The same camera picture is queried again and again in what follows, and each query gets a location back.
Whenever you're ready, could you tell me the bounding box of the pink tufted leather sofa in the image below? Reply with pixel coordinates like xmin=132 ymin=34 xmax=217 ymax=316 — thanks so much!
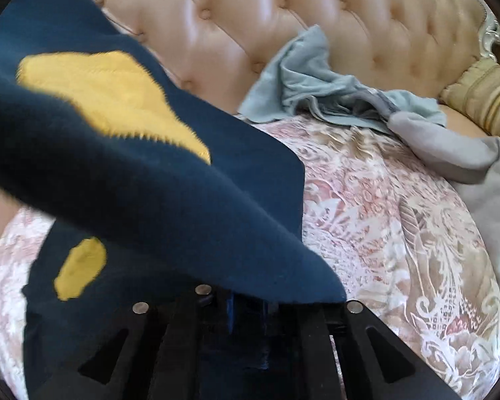
xmin=0 ymin=0 xmax=500 ymax=234

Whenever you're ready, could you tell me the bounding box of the striped gold cushion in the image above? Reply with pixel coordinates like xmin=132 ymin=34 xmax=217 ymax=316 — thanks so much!
xmin=439 ymin=56 xmax=500 ymax=151

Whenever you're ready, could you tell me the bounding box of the light blue garment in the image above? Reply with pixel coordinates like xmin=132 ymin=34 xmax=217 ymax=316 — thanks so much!
xmin=237 ymin=25 xmax=448 ymax=136

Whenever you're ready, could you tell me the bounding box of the navy sweatshirt with yellow letters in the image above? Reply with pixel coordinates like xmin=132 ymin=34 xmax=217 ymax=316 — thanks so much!
xmin=0 ymin=0 xmax=347 ymax=400

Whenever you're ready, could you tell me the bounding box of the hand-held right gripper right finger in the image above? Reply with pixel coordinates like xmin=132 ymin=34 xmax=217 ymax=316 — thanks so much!
xmin=267 ymin=299 xmax=463 ymax=400

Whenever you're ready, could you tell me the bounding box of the pink floral sofa blanket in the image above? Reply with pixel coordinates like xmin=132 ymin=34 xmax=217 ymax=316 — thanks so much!
xmin=0 ymin=114 xmax=500 ymax=400

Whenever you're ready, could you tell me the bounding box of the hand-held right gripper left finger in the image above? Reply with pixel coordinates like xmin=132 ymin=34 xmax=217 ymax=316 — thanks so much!
xmin=37 ymin=285 xmax=235 ymax=400

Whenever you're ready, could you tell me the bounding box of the grey garment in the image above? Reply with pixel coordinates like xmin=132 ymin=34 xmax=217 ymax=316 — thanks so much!
xmin=387 ymin=112 xmax=500 ymax=321

